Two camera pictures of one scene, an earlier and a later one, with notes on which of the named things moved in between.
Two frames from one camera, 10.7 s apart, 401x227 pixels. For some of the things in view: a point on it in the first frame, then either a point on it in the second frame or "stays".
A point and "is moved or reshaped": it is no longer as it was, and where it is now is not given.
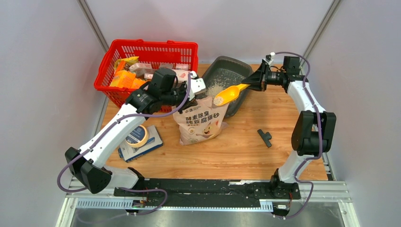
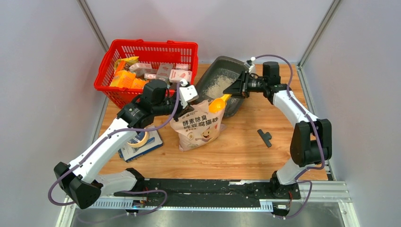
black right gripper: (258, 80) -> (240, 87)
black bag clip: (265, 137) stays
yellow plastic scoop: (229, 94) is moved or reshaped
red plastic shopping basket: (147, 51) stays
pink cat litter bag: (201, 122) is moved or reshaped
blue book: (127, 153) stays
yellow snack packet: (129, 61) stays
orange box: (123, 79) stays
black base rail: (209, 193) stays
